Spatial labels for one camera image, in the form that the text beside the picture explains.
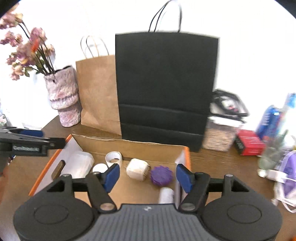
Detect white cylinder bottle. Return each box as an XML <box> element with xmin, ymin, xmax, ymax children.
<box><xmin>158</xmin><ymin>187</ymin><xmax>174</xmax><ymax>204</ymax></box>

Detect blue drink can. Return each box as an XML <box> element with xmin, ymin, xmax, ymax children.
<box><xmin>255</xmin><ymin>105</ymin><xmax>281</xmax><ymax>142</ymax></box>

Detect clear plastic grain container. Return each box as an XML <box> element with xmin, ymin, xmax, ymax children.
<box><xmin>202</xmin><ymin>116</ymin><xmax>243</xmax><ymax>152</ymax></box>

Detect white thread spool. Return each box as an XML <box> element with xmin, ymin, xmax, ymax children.
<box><xmin>126</xmin><ymin>158</ymin><xmax>151</xmax><ymax>181</ymax></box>

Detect dried pink flower bouquet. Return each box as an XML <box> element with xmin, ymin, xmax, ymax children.
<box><xmin>1</xmin><ymin>11</ymin><xmax>56</xmax><ymax>80</ymax></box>

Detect red cardboard tray box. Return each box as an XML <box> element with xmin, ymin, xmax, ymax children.
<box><xmin>28</xmin><ymin>133</ymin><xmax>192</xmax><ymax>209</ymax></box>

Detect pink textured flower vase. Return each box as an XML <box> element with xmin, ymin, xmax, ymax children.
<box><xmin>44</xmin><ymin>66</ymin><xmax>82</xmax><ymax>128</ymax></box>

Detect purple tissue pack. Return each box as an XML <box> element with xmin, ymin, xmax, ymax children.
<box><xmin>274</xmin><ymin>151</ymin><xmax>295</xmax><ymax>207</ymax></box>

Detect small red box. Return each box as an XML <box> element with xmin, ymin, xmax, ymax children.
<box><xmin>234</xmin><ymin>130</ymin><xmax>265</xmax><ymax>156</ymax></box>

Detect brown paper shopping bag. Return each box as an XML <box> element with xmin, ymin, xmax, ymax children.
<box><xmin>75</xmin><ymin>36</ymin><xmax>122</xmax><ymax>136</ymax></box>

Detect black glasses on container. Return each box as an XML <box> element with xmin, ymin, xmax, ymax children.
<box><xmin>210</xmin><ymin>89</ymin><xmax>249</xmax><ymax>122</ymax></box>

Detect white plastic jar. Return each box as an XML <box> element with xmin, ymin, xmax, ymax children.
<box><xmin>61</xmin><ymin>151</ymin><xmax>94</xmax><ymax>179</ymax></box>

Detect white tape roll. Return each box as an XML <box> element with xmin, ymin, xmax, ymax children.
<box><xmin>105</xmin><ymin>151</ymin><xmax>123</xmax><ymax>168</ymax></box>

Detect white round lid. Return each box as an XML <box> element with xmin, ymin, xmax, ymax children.
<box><xmin>92</xmin><ymin>163</ymin><xmax>108</xmax><ymax>173</ymax></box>

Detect black paper shopping bag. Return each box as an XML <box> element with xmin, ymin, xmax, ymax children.
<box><xmin>115</xmin><ymin>9</ymin><xmax>219</xmax><ymax>152</ymax></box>

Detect clear plastic water bottle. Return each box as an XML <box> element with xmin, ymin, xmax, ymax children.
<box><xmin>258</xmin><ymin>93</ymin><xmax>295</xmax><ymax>170</ymax></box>

